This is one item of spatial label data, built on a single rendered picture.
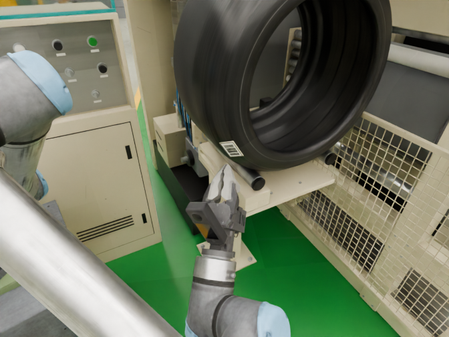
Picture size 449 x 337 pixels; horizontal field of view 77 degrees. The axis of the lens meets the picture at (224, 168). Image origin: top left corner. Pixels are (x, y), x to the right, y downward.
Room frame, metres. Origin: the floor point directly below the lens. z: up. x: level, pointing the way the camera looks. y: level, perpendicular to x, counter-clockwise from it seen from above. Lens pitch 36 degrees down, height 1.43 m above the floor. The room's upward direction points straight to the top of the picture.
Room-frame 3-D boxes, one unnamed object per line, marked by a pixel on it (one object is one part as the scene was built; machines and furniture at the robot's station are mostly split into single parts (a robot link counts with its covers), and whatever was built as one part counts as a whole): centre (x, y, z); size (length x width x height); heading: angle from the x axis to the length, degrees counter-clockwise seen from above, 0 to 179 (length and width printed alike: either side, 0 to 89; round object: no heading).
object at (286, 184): (0.86, -0.14, 0.80); 0.37 x 0.36 x 0.02; 117
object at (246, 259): (1.08, -0.01, 0.01); 0.27 x 0.27 x 0.02; 27
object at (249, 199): (0.80, -0.02, 0.84); 0.36 x 0.09 x 0.06; 27
